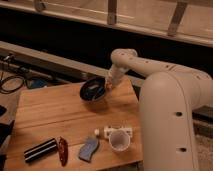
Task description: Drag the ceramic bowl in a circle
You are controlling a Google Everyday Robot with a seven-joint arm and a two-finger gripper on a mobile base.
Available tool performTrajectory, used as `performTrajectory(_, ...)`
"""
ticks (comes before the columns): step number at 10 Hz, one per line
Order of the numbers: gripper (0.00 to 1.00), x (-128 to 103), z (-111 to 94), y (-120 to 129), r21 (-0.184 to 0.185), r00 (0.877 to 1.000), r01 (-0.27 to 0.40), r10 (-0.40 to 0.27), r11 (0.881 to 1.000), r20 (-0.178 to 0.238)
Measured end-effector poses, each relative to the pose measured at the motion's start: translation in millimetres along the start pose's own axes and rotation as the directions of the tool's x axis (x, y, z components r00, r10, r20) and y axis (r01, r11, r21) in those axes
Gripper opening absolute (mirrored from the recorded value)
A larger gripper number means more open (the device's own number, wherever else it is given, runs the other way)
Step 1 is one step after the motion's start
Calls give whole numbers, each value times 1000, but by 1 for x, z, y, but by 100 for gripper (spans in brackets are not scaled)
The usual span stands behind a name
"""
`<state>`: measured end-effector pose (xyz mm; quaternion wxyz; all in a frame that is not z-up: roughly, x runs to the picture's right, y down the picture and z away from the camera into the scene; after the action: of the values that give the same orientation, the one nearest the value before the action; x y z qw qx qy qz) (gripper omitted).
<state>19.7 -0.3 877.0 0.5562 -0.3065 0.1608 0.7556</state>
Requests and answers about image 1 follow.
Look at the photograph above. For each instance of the dark ceramic bowl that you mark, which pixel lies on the dark ceramic bowl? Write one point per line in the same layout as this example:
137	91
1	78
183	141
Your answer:
93	89

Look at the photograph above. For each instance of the white plastic cup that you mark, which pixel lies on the white plastic cup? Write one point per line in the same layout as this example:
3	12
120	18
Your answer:
119	141

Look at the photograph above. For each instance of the blue object on floor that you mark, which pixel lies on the blue object on floor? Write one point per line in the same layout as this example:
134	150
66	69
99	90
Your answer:
38	84

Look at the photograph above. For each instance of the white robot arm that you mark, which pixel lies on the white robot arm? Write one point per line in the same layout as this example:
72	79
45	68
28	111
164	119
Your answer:
169	94

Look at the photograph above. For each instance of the wooden shelf rail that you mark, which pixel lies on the wooden shelf rail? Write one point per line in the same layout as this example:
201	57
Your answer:
188	21

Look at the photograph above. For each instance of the blue sponge piece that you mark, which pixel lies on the blue sponge piece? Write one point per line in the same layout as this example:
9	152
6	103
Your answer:
88	149

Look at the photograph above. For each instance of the red glossy oblong object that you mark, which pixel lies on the red glossy oblong object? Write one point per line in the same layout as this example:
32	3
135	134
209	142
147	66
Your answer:
63	151

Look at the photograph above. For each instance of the black striped rectangular block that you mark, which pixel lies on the black striped rectangular block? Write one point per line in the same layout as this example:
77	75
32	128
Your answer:
40	150

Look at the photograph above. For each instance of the white toy block piece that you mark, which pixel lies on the white toy block piece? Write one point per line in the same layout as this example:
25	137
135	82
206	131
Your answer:
107	130

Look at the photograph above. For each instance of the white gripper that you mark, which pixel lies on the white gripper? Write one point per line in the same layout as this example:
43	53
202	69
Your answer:
113	78

